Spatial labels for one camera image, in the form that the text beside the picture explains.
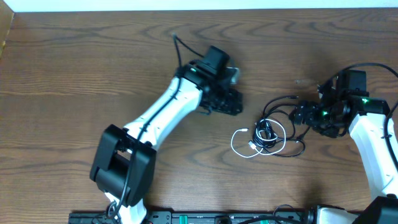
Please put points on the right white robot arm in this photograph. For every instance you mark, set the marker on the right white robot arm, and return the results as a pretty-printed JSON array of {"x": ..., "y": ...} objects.
[{"x": 346, "y": 107}]

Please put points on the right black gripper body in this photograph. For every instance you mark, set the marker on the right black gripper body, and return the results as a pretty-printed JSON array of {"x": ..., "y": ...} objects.
[{"x": 321, "y": 119}]

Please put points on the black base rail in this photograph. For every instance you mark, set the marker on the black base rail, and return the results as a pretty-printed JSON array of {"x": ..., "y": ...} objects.
[{"x": 282, "y": 214}]

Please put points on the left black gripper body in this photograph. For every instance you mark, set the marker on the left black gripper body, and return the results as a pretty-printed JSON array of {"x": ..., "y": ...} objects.
[{"x": 224, "y": 101}]

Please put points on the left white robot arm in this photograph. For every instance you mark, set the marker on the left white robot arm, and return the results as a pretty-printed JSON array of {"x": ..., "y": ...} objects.
[{"x": 124, "y": 163}]

